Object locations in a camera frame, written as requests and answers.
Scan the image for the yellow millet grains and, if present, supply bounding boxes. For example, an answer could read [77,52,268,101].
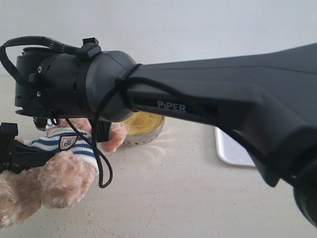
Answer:
[123,112,163,136]

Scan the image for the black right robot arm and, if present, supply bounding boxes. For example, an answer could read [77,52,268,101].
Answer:
[0,36,317,225]

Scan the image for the black cable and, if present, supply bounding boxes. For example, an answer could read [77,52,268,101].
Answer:
[0,36,298,189]

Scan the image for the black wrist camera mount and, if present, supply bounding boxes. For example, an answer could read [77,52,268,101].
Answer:
[96,120,111,143]

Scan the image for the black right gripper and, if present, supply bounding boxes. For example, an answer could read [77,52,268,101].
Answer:
[16,109,59,131]

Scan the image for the brown teddy bear striped sweater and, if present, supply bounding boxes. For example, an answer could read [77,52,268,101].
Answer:
[0,118,127,228]

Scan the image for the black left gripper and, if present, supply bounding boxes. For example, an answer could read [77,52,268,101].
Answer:
[0,122,53,173]

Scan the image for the white plastic tray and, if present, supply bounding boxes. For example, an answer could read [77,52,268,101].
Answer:
[214,127,255,168]

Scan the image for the steel bowl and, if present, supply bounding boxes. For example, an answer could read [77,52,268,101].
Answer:
[123,116,165,146]

